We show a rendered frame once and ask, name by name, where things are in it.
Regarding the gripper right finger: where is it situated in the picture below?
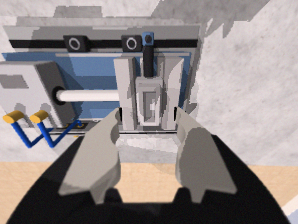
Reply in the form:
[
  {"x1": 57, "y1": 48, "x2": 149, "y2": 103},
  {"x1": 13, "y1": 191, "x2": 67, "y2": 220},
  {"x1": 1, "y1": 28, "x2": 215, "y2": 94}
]
[{"x1": 174, "y1": 106, "x2": 291, "y2": 224}]

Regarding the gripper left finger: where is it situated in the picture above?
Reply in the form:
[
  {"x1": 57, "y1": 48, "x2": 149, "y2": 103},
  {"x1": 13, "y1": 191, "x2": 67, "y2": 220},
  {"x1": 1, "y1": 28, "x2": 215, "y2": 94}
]
[{"x1": 6, "y1": 107, "x2": 122, "y2": 224}]

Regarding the grey block with square pocket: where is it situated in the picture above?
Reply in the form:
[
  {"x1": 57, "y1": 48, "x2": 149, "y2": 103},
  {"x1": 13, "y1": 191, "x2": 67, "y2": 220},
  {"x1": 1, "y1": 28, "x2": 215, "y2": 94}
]
[{"x1": 135, "y1": 76, "x2": 163, "y2": 126}]

